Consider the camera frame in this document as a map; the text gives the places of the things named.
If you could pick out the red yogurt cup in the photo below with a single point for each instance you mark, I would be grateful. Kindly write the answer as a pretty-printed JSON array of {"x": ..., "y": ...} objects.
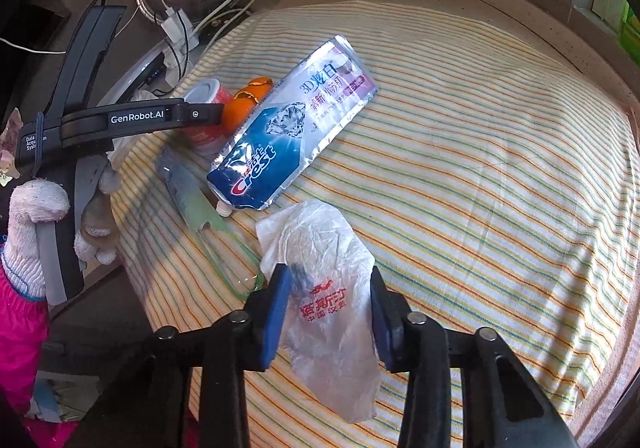
[{"x": 210, "y": 141}]

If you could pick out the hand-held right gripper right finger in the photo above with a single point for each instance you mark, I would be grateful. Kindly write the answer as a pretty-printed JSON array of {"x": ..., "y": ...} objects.
[{"x": 385, "y": 323}]

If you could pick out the striped cloth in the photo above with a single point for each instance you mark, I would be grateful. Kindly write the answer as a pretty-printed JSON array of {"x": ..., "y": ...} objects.
[{"x": 475, "y": 178}]

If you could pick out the person's left forearm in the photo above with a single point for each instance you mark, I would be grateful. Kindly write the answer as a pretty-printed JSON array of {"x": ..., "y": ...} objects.
[{"x": 20, "y": 353}]

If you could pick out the orange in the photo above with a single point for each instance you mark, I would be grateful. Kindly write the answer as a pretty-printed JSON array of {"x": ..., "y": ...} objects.
[{"x": 237, "y": 116}]

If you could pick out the clear toothbrush case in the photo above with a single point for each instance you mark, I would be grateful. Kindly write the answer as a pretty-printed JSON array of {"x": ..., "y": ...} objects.
[{"x": 200, "y": 213}]

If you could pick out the crumpled white plastic wrap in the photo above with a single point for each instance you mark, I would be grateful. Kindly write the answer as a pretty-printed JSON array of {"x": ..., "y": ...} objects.
[{"x": 142, "y": 96}]

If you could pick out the white charger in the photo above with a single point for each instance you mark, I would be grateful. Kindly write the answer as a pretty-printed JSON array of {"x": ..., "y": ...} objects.
[{"x": 177, "y": 28}]

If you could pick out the white round appliance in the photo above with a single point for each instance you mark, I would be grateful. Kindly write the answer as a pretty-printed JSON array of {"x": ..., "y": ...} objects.
[{"x": 145, "y": 68}]

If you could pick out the person's left hand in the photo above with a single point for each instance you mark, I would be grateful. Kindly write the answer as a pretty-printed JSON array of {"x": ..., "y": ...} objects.
[{"x": 35, "y": 203}]

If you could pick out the silver blue toothpaste tube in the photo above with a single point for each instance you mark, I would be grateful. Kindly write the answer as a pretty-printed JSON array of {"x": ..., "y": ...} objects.
[{"x": 280, "y": 128}]

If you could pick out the translucent white plastic bag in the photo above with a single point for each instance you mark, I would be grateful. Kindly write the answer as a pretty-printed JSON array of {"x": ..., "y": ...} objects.
[{"x": 325, "y": 343}]

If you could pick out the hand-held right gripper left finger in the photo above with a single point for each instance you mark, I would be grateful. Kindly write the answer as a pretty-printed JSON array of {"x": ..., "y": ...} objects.
[{"x": 275, "y": 313}]

